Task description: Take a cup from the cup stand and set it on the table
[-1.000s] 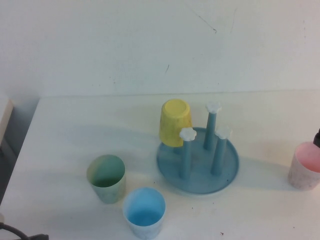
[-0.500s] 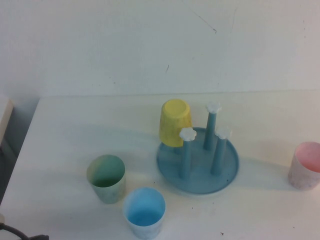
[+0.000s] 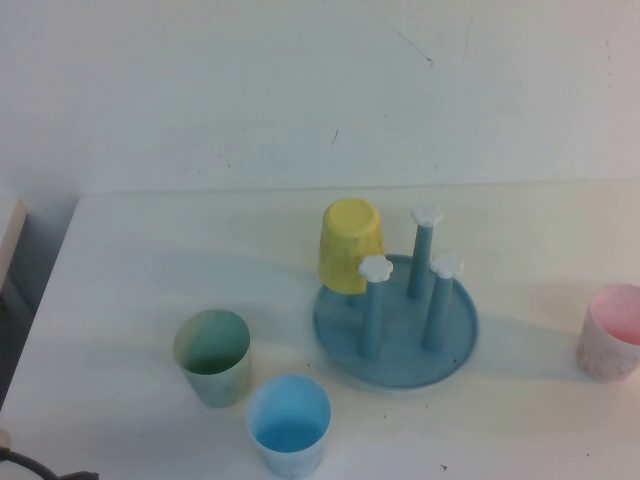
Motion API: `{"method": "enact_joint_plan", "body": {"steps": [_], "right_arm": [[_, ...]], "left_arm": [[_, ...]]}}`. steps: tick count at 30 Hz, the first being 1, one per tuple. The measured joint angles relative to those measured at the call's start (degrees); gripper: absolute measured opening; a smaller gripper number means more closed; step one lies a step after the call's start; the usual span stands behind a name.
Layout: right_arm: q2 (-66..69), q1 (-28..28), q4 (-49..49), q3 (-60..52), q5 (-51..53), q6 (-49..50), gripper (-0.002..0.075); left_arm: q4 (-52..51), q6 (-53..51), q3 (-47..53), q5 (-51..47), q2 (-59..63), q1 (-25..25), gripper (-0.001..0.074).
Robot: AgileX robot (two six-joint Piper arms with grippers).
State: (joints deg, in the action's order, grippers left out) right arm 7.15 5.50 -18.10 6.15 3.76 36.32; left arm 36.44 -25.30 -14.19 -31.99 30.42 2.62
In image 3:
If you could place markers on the pink marbled plastic cup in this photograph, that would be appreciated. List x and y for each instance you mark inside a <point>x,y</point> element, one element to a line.
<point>600,355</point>

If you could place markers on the yellow plastic cup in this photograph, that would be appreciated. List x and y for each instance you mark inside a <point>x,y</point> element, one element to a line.
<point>345,240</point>

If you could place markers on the blue cup stand with pegs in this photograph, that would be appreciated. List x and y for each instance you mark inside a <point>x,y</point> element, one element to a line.
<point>400,370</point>

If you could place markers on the green marbled plastic cup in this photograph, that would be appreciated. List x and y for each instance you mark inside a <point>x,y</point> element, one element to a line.
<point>215,390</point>

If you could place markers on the blue plastic cup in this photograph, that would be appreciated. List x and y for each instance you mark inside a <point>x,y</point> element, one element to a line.
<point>287,435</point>

